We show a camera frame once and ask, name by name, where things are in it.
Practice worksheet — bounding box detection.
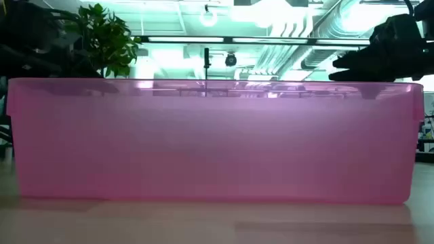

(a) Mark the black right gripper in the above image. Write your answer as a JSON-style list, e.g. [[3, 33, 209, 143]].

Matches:
[[328, 13, 427, 82]]

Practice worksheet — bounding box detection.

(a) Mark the black tripod stand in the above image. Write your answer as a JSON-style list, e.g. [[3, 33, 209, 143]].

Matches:
[[202, 47, 212, 81]]

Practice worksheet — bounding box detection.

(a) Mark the green leafy plant black pot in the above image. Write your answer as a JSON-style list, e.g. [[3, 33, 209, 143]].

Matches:
[[66, 3, 142, 79]]

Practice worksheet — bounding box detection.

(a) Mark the round white ring lamp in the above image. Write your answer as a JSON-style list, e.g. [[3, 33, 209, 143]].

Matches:
[[199, 5, 218, 28]]

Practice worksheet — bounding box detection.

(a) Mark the pink translucent plastic basket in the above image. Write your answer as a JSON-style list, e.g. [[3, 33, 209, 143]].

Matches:
[[5, 77, 425, 206]]

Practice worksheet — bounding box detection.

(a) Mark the silver ventilation duct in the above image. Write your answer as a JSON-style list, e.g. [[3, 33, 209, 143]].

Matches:
[[252, 0, 343, 81]]

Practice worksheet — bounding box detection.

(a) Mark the cluttered background shelf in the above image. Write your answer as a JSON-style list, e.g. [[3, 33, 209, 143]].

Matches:
[[418, 101, 434, 153]]

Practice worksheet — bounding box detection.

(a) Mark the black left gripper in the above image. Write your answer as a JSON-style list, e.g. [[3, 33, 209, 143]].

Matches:
[[9, 23, 104, 80]]

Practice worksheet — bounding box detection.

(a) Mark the black aluminium table frame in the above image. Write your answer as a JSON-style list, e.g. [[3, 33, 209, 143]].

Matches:
[[415, 150, 434, 164]]

